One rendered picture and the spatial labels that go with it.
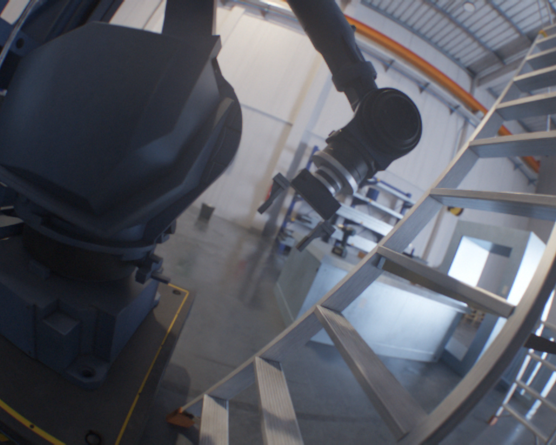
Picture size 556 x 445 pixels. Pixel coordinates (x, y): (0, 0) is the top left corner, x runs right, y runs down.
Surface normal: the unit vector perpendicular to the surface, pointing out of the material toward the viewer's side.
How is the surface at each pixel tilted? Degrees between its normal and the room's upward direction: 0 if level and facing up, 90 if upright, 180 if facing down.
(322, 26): 119
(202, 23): 81
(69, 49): 90
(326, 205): 90
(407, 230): 92
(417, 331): 90
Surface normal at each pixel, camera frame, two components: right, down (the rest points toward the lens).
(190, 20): 0.11, -0.05
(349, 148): -0.16, -0.15
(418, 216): 0.11, 0.16
